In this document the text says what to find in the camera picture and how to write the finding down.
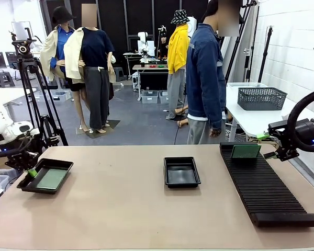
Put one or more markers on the mannequin with yellow jacket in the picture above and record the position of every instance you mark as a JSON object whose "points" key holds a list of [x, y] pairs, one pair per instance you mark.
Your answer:
{"points": [[176, 52]]}

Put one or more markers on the black tripod stand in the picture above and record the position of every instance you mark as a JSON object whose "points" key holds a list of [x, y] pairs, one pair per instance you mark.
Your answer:
{"points": [[247, 51]]}

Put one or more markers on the white desk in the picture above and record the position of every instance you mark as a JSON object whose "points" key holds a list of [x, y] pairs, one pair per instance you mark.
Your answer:
{"points": [[2, 95]]}

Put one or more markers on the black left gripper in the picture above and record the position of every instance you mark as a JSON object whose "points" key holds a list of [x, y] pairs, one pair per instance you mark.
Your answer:
{"points": [[21, 159]]}

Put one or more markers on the black plastic ESD tray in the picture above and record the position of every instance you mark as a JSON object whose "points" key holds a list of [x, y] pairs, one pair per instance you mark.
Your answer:
{"points": [[181, 173], [24, 186]]}

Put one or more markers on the black light stand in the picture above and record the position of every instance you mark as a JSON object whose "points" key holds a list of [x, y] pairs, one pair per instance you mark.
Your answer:
{"points": [[267, 52]]}

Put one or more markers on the dark mannequin floor mat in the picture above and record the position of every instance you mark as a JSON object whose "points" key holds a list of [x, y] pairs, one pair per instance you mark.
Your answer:
{"points": [[104, 130]]}

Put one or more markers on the clear plastic box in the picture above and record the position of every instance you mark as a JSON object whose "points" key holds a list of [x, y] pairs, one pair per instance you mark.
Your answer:
{"points": [[247, 85]]}

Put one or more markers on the black plastic stool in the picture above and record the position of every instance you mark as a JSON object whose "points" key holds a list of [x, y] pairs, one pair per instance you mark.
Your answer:
{"points": [[119, 73]]}

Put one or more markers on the background person in black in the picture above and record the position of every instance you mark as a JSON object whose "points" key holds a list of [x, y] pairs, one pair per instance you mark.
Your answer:
{"points": [[163, 44]]}

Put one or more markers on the person's right forearm denim sleeve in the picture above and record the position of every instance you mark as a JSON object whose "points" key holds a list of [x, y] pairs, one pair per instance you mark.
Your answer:
{"points": [[215, 115]]}

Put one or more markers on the green circuit board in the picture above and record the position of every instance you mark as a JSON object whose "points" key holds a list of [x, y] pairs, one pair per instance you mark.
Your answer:
{"points": [[246, 151], [52, 179]]}

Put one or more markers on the black step stool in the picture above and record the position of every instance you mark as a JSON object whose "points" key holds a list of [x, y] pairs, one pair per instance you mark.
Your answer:
{"points": [[5, 78]]}

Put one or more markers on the black camera tripod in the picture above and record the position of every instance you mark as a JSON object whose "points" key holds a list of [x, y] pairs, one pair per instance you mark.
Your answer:
{"points": [[28, 62]]}

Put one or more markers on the mannequin with black hat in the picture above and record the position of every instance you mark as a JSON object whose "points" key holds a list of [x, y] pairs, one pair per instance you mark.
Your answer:
{"points": [[58, 49]]}

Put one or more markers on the mannequin with navy t-shirt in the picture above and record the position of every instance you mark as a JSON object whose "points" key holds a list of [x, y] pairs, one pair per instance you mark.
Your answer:
{"points": [[94, 52]]}

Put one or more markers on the black slotted board rack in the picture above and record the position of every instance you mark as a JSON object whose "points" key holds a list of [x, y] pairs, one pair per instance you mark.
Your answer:
{"points": [[272, 198]]}

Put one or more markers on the person's right hand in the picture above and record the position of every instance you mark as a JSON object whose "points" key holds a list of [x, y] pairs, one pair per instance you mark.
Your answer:
{"points": [[215, 132]]}

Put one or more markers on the background work table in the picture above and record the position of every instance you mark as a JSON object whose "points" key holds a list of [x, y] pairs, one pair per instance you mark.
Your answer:
{"points": [[149, 67]]}

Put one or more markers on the grey woven plastic basket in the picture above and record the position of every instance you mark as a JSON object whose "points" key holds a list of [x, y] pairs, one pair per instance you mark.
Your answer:
{"points": [[261, 98]]}

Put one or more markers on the person in denim jacket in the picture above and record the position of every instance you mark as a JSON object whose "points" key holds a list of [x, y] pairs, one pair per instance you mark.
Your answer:
{"points": [[204, 78]]}

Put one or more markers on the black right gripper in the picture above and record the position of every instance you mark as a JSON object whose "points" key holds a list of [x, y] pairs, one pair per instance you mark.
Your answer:
{"points": [[285, 141]]}

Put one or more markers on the clear bin with cardboard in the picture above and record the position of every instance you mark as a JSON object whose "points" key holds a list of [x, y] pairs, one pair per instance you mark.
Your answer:
{"points": [[0, 172]]}

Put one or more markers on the small white background robot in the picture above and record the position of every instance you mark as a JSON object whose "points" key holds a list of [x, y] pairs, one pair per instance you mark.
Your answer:
{"points": [[142, 41]]}

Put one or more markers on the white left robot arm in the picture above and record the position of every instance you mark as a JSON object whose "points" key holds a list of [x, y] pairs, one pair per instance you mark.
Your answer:
{"points": [[5, 130]]}

